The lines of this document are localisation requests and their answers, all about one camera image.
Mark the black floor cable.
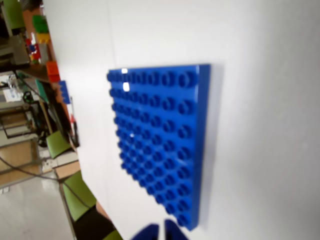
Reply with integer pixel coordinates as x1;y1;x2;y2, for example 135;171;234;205
0;156;94;209

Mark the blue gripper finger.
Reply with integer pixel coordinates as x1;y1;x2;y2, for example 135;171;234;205
128;223;161;240
164;219;192;240

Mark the blue 8x8 baseplate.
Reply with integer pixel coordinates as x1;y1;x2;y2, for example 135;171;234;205
106;63;211;232

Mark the orange block on desk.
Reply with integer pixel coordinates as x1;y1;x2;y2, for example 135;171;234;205
46;61;61;83

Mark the green block on desk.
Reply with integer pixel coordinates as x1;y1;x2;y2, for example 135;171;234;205
32;14;49;34

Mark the small blue block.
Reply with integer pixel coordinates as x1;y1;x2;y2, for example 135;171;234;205
58;80;73;104

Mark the yellow block on desk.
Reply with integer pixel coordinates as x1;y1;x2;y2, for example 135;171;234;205
36;32;51;45

